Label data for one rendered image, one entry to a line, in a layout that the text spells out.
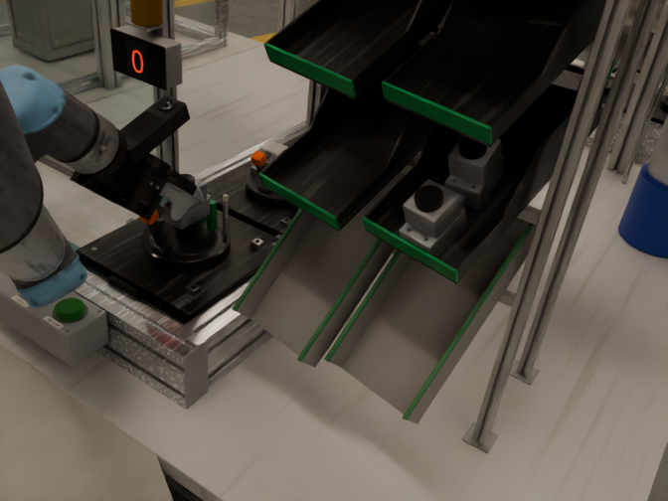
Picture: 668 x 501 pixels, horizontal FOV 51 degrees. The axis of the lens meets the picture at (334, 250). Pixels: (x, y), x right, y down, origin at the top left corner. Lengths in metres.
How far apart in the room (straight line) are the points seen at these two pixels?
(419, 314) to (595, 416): 0.38
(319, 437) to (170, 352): 0.24
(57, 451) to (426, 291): 0.52
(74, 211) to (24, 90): 0.56
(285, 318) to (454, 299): 0.23
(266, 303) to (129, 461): 0.27
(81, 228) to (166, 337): 0.38
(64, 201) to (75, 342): 0.43
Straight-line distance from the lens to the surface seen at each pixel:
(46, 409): 1.06
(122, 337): 1.05
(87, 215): 1.35
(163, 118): 0.98
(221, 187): 1.31
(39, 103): 0.82
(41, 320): 1.05
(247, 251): 1.14
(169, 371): 1.01
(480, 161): 0.77
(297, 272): 0.96
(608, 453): 1.11
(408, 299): 0.90
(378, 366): 0.89
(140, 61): 1.21
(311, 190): 0.85
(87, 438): 1.02
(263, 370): 1.09
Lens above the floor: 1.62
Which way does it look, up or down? 34 degrees down
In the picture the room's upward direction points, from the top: 7 degrees clockwise
